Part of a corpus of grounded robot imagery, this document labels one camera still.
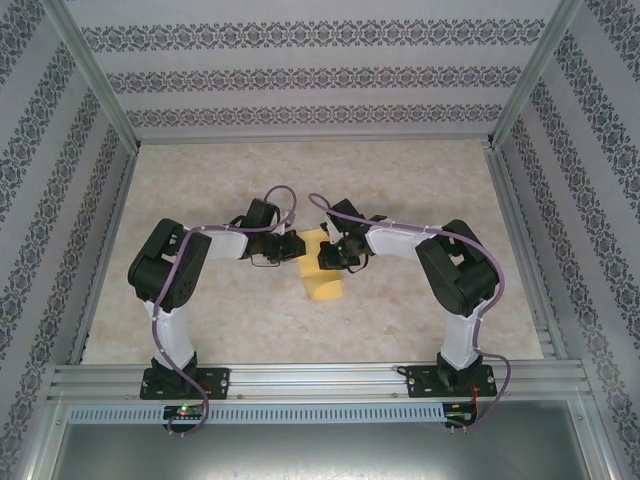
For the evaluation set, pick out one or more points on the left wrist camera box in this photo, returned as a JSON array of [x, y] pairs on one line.
[[291, 231]]

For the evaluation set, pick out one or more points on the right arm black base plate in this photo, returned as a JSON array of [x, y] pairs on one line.
[[422, 382]]

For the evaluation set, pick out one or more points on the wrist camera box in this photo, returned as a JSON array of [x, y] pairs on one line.
[[328, 226], [291, 231]]

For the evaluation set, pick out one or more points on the aluminium mounting rail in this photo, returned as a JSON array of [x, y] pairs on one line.
[[320, 380]]

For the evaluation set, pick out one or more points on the yellow square paper sheet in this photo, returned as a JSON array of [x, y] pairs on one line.
[[325, 287]]

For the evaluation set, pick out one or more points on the aluminium side rail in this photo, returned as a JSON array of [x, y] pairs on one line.
[[507, 200], [120, 200]]

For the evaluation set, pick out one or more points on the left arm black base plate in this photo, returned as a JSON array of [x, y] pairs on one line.
[[215, 382]]

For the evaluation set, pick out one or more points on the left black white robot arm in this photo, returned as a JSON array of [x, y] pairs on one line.
[[165, 265]]

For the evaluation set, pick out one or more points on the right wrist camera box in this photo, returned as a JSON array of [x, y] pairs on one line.
[[328, 226]]

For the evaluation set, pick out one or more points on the grey sheet metal panel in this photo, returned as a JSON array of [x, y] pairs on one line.
[[320, 455]]

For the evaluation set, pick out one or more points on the aluminium corner post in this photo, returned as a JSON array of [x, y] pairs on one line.
[[95, 70], [535, 70]]

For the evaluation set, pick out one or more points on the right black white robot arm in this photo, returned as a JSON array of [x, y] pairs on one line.
[[460, 280]]

